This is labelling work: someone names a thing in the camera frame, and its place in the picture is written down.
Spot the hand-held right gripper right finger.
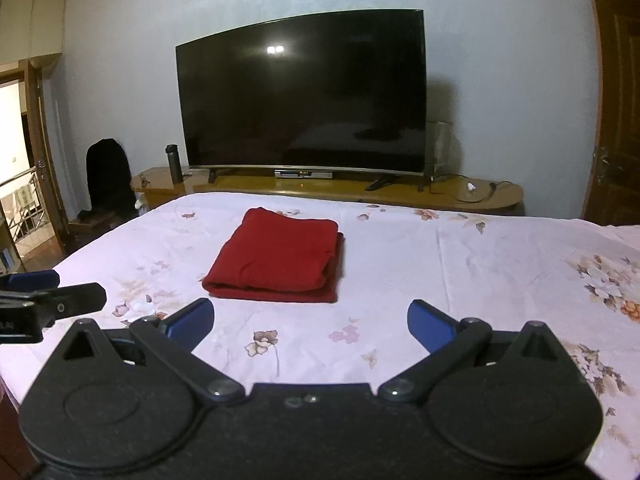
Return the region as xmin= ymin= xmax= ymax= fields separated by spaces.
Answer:
xmin=377 ymin=299 xmax=577 ymax=404

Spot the wooden television cabinet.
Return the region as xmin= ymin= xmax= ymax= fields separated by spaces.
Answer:
xmin=130 ymin=165 xmax=525 ymax=217

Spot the wooden door frame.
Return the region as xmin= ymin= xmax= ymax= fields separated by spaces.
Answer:
xmin=19 ymin=57 xmax=72 ymax=257

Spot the metal stair railing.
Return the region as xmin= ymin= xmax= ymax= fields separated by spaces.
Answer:
xmin=0 ymin=164 xmax=52 ymax=262

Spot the brown wooden door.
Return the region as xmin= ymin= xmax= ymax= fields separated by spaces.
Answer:
xmin=582 ymin=0 xmax=640 ymax=227

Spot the dark insulated bottle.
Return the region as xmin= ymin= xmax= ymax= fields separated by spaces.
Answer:
xmin=165 ymin=143 xmax=184 ymax=186

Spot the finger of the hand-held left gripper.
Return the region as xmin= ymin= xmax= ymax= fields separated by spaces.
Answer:
xmin=0 ymin=282 xmax=108 ymax=322
xmin=0 ymin=269 xmax=61 ymax=293

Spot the red knit sweater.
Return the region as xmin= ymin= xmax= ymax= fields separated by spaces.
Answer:
xmin=201 ymin=207 xmax=346 ymax=305

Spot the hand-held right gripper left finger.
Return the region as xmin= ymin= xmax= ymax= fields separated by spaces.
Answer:
xmin=49 ymin=297 xmax=247 ymax=405

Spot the black cable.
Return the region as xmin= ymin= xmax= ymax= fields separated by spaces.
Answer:
xmin=429 ymin=173 xmax=502 ymax=204

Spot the floral white bed sheet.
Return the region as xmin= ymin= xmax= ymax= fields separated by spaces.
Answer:
xmin=0 ymin=192 xmax=640 ymax=480

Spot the silver set-top box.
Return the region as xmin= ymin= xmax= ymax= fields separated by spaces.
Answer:
xmin=273 ymin=169 xmax=334 ymax=180

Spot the black curved television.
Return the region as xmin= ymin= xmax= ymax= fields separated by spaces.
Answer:
xmin=174 ymin=8 xmax=429 ymax=192

